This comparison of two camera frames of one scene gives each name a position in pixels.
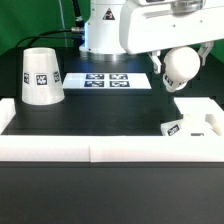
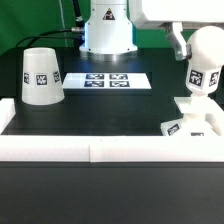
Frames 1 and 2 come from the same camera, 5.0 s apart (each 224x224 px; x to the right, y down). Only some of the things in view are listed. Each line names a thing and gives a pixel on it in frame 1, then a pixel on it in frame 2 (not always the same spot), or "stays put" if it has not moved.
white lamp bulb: [182, 64] → [204, 70]
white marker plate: [106, 80] stays put
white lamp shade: [42, 80] stays put
